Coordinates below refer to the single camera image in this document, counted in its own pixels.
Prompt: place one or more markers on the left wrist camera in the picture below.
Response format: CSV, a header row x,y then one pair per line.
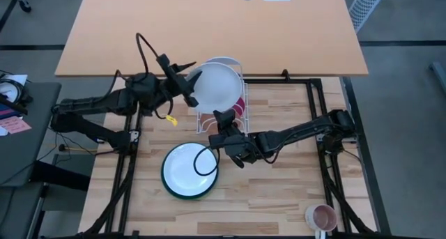
x,y
163,62

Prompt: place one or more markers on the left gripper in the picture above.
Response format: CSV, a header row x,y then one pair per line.
x,y
177,85

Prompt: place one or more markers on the light brown desk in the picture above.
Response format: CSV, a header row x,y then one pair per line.
x,y
174,23

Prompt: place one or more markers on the shallow green plate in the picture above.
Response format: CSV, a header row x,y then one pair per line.
x,y
181,169

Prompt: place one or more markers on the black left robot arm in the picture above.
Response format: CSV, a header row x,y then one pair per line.
x,y
104,103

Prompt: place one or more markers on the black rectangular case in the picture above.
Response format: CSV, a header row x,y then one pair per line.
x,y
59,176

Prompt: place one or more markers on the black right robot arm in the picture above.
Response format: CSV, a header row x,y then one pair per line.
x,y
296,131

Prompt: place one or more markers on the magenta plate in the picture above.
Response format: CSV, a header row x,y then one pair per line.
x,y
239,108

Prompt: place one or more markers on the black chair caster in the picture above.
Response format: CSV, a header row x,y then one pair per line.
x,y
25,5

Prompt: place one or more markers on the silver perforated panel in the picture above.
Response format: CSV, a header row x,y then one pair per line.
x,y
366,5

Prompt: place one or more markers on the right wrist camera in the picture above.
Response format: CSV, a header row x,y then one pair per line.
x,y
217,141

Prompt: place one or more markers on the pink paper note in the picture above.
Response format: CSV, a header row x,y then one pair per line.
x,y
15,124

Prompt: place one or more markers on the light grey plate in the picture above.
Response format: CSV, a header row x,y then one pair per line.
x,y
217,87

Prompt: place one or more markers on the white paper sheet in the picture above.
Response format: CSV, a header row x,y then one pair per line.
x,y
19,79

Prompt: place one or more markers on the white mug pink inside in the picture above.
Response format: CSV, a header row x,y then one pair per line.
x,y
324,218

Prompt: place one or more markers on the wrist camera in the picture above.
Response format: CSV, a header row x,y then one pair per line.
x,y
163,62
217,141

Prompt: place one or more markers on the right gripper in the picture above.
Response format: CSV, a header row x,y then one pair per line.
x,y
242,145

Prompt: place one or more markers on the black aluminium table frame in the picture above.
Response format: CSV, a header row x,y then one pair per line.
x,y
278,81

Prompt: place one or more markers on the grey side table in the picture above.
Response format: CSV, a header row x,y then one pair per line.
x,y
28,155

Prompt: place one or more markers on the yellow stick black knob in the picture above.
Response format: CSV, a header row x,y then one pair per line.
x,y
62,147

